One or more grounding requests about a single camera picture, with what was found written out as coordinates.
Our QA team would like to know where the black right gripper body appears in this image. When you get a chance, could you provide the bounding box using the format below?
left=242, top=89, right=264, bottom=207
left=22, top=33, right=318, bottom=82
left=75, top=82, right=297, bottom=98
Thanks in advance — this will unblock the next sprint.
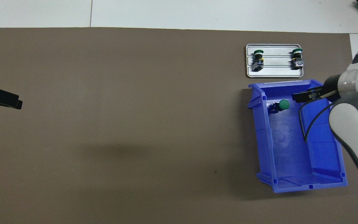
left=321, top=74, right=342, bottom=102

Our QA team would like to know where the green push button switch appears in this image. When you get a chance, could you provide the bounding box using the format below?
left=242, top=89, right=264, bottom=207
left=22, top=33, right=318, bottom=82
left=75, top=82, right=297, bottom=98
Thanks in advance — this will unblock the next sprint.
left=252, top=49, right=265, bottom=72
left=291, top=48, right=305, bottom=69
left=270, top=99, right=290, bottom=113

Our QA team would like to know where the silver metal tray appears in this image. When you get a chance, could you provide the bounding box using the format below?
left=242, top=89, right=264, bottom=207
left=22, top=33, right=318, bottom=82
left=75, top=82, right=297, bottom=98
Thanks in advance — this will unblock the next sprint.
left=246, top=43, right=304, bottom=78

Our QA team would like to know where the blue plastic storage bin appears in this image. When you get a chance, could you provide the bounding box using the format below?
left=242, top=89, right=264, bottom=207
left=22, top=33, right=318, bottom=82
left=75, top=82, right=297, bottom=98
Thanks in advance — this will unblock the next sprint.
left=248, top=79, right=348, bottom=194

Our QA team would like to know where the brown table mat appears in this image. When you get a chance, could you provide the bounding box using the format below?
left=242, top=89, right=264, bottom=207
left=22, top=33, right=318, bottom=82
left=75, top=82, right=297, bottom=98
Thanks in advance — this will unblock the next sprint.
left=0, top=27, right=358, bottom=224

